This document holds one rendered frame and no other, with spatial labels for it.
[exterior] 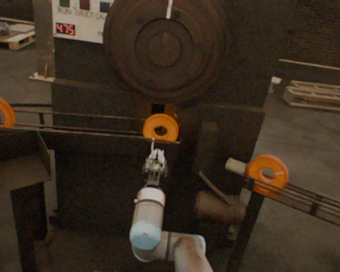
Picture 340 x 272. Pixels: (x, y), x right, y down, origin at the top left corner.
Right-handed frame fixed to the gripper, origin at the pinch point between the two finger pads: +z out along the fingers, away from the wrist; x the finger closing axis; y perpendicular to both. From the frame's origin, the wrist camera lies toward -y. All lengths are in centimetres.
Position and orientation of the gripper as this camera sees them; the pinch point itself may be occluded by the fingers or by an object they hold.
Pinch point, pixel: (157, 153)
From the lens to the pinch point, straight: 115.1
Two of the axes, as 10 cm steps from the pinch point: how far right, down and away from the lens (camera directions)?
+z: 0.8, -7.2, 6.9
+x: -9.9, -1.4, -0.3
